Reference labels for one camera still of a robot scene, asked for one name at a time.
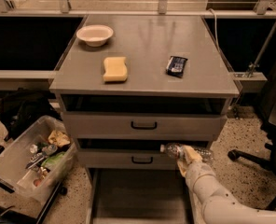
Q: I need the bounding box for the white bowl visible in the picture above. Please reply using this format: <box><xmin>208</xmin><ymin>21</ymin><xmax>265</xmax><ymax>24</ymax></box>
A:
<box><xmin>76</xmin><ymin>25</ymin><xmax>114</xmax><ymax>48</ymax></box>

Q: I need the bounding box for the black office chair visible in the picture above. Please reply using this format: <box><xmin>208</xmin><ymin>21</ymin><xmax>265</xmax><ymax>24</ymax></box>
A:
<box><xmin>227</xmin><ymin>44</ymin><xmax>276</xmax><ymax>212</ymax></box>

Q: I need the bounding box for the metal diagonal rod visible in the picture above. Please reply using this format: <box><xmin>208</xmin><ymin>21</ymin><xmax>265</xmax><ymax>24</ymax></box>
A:
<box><xmin>244</xmin><ymin>21</ymin><xmax>276</xmax><ymax>78</ymax></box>

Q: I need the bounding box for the grey drawer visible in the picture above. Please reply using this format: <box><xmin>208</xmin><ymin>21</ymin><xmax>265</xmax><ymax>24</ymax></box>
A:
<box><xmin>86</xmin><ymin>169</ymin><xmax>196</xmax><ymax>224</ymax></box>
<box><xmin>62</xmin><ymin>94</ymin><xmax>227</xmax><ymax>141</ymax></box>
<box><xmin>77</xmin><ymin>138</ymin><xmax>214</xmax><ymax>170</ymax></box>

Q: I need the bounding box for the white cable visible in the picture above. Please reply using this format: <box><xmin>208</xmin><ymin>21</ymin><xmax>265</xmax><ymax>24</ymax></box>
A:
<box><xmin>208</xmin><ymin>7</ymin><xmax>221</xmax><ymax>53</ymax></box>

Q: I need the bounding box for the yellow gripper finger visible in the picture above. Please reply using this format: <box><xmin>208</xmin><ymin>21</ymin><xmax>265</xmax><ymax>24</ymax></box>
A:
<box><xmin>184</xmin><ymin>146</ymin><xmax>202</xmax><ymax>163</ymax></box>
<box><xmin>176</xmin><ymin>160</ymin><xmax>187</xmax><ymax>177</ymax></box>

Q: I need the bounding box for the middle grey drawer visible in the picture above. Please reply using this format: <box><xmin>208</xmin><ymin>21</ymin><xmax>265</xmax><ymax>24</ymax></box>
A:
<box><xmin>77</xmin><ymin>138</ymin><xmax>214</xmax><ymax>170</ymax></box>

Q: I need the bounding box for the yellow sponge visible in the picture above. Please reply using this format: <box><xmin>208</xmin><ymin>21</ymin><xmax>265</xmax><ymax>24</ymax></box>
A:
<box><xmin>103</xmin><ymin>57</ymin><xmax>128</xmax><ymax>82</ymax></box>

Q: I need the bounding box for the dark blue snack packet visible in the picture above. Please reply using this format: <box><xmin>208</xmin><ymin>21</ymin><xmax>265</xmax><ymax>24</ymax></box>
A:
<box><xmin>166</xmin><ymin>56</ymin><xmax>187</xmax><ymax>77</ymax></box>

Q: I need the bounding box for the black backpack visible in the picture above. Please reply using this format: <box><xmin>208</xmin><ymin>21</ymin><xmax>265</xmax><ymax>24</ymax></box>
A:
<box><xmin>0</xmin><ymin>90</ymin><xmax>62</xmax><ymax>141</ymax></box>

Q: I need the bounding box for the crumpled yellow snack bag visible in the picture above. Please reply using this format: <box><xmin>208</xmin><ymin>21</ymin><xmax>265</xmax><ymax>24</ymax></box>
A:
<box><xmin>48</xmin><ymin>130</ymin><xmax>71</xmax><ymax>147</ymax></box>

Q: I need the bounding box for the clear plastic water bottle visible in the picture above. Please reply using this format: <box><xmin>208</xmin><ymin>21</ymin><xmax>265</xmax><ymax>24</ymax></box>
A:
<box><xmin>160</xmin><ymin>143</ymin><xmax>214</xmax><ymax>164</ymax></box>

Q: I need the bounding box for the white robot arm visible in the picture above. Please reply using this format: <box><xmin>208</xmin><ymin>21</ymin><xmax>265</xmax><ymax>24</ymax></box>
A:
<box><xmin>177</xmin><ymin>146</ymin><xmax>276</xmax><ymax>224</ymax></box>

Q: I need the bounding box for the grey drawer cabinet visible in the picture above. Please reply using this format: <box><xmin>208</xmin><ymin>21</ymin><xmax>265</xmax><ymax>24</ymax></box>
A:
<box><xmin>48</xmin><ymin>14</ymin><xmax>242</xmax><ymax>224</ymax></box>

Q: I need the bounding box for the bottom grey drawer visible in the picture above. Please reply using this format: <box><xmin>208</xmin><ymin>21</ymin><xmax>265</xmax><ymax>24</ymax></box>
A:
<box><xmin>86</xmin><ymin>169</ymin><xmax>196</xmax><ymax>224</ymax></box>

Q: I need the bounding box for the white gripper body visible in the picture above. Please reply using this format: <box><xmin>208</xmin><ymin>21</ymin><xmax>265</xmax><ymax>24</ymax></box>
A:
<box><xmin>185</xmin><ymin>162</ymin><xmax>216</xmax><ymax>188</ymax></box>

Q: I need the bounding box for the clear plastic storage bin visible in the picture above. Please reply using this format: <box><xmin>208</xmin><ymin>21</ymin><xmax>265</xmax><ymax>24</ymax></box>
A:
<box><xmin>0</xmin><ymin>116</ymin><xmax>76</xmax><ymax>203</ymax></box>

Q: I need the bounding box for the green snack bag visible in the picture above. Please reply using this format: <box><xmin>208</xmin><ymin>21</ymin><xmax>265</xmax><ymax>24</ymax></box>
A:
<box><xmin>41</xmin><ymin>152</ymin><xmax>65</xmax><ymax>170</ymax></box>

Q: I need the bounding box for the top grey drawer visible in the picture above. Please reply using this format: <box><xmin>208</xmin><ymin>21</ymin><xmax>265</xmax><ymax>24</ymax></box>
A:
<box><xmin>62</xmin><ymin>94</ymin><xmax>227</xmax><ymax>141</ymax></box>

